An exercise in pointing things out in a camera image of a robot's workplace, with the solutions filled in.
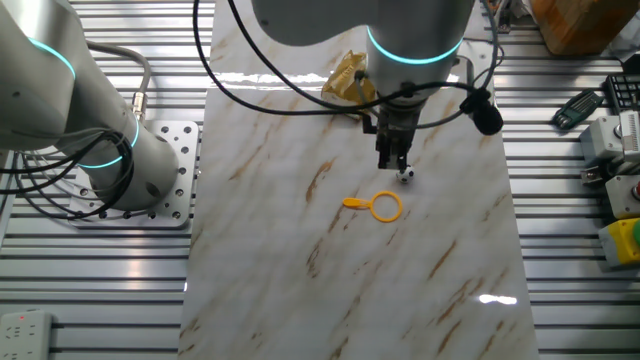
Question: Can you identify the grey base cable with connector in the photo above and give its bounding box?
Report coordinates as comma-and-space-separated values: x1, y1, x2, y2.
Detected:
84, 42, 154, 124

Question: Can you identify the brown cardboard box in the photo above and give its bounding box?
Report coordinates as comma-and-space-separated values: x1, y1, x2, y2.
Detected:
529, 0, 640, 56

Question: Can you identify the white power strip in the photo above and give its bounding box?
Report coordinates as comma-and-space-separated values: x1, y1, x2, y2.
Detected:
0, 309, 54, 360

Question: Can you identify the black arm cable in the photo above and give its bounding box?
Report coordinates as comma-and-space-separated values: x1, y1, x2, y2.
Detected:
192, 0, 504, 131

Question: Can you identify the black cable plug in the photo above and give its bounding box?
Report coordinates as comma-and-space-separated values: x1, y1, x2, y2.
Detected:
459, 88, 505, 136

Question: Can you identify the black metal clamp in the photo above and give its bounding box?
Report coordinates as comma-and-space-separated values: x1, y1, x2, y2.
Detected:
492, 0, 516, 35

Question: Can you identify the grey control box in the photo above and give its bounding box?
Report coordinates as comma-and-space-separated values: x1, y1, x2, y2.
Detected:
579, 115, 626, 166

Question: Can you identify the grey plastic bag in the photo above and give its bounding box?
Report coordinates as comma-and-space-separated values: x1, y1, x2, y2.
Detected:
607, 24, 640, 74

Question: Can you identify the gold tissue pack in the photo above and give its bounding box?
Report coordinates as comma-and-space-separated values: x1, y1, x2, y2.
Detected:
321, 49, 377, 109

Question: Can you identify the yellow bubble ring wand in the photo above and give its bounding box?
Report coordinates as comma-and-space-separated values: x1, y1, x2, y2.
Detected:
342, 190, 404, 224

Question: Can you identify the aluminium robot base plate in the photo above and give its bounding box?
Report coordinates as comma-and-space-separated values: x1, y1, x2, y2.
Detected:
64, 119, 201, 230

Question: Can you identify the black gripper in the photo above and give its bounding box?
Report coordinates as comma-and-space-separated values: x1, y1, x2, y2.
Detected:
373, 102, 420, 172

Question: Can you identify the black remote control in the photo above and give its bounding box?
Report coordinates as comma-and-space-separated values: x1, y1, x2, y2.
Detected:
551, 89, 605, 131

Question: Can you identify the black base cable bundle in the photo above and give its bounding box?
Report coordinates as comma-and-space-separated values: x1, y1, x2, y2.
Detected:
0, 127, 137, 221

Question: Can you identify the marble pattern board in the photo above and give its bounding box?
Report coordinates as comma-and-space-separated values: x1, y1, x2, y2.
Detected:
177, 0, 541, 360

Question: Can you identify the yellow box with green button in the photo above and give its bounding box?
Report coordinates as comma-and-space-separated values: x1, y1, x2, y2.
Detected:
598, 217, 640, 271

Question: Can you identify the black keyboard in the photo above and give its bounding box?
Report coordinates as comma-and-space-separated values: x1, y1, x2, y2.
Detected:
604, 73, 640, 114

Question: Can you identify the grey box with red button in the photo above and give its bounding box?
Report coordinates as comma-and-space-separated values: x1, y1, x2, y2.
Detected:
605, 174, 640, 220

